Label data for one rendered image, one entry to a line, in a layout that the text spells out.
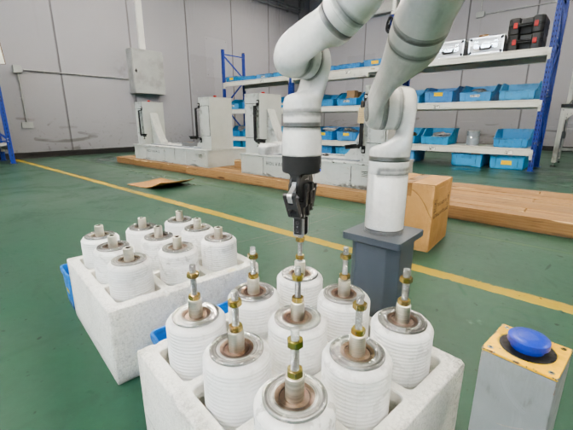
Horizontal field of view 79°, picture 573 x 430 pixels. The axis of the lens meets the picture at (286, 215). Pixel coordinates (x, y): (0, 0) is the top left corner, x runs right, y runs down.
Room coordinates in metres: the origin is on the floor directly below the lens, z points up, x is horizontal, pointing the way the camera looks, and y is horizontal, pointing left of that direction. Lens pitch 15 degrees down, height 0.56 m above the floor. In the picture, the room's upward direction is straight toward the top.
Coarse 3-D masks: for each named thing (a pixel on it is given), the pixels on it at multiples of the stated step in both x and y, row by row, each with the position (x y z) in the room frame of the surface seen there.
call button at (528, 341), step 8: (512, 328) 0.35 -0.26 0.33; (520, 328) 0.35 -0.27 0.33; (528, 328) 0.35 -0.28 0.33; (512, 336) 0.33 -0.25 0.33; (520, 336) 0.33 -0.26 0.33; (528, 336) 0.33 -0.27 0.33; (536, 336) 0.33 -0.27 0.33; (544, 336) 0.33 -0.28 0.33; (512, 344) 0.33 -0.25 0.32; (520, 344) 0.32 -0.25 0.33; (528, 344) 0.32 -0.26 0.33; (536, 344) 0.32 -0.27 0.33; (544, 344) 0.32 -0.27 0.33; (528, 352) 0.32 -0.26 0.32; (536, 352) 0.32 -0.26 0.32; (544, 352) 0.32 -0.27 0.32
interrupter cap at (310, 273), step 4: (288, 268) 0.69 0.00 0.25; (292, 268) 0.69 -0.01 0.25; (308, 268) 0.69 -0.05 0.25; (312, 268) 0.69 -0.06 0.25; (284, 272) 0.67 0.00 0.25; (288, 272) 0.67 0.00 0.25; (292, 272) 0.67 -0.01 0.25; (308, 272) 0.67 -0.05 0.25; (312, 272) 0.67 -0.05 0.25; (316, 272) 0.67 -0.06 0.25; (284, 276) 0.65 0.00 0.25; (288, 276) 0.65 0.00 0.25; (304, 276) 0.65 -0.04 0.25; (308, 276) 0.65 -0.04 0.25; (312, 276) 0.65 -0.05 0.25; (316, 276) 0.65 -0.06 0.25; (288, 280) 0.64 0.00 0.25; (292, 280) 0.63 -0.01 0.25; (304, 280) 0.63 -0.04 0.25; (308, 280) 0.63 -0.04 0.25
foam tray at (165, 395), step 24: (144, 360) 0.49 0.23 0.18; (168, 360) 0.52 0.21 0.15; (432, 360) 0.50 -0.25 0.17; (456, 360) 0.49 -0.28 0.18; (144, 384) 0.50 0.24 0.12; (168, 384) 0.43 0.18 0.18; (192, 384) 0.43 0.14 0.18; (432, 384) 0.43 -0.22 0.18; (456, 384) 0.47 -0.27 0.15; (144, 408) 0.51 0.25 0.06; (168, 408) 0.42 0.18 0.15; (192, 408) 0.39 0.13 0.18; (408, 408) 0.39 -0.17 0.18; (432, 408) 0.41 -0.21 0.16; (456, 408) 0.48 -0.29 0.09
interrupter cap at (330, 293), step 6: (324, 288) 0.59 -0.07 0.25; (330, 288) 0.59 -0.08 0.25; (336, 288) 0.60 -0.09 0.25; (354, 288) 0.59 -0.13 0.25; (360, 288) 0.59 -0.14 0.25; (324, 294) 0.57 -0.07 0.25; (330, 294) 0.57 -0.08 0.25; (336, 294) 0.58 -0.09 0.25; (354, 294) 0.57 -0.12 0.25; (330, 300) 0.55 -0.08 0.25; (336, 300) 0.55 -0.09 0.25; (342, 300) 0.55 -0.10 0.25; (348, 300) 0.55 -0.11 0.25
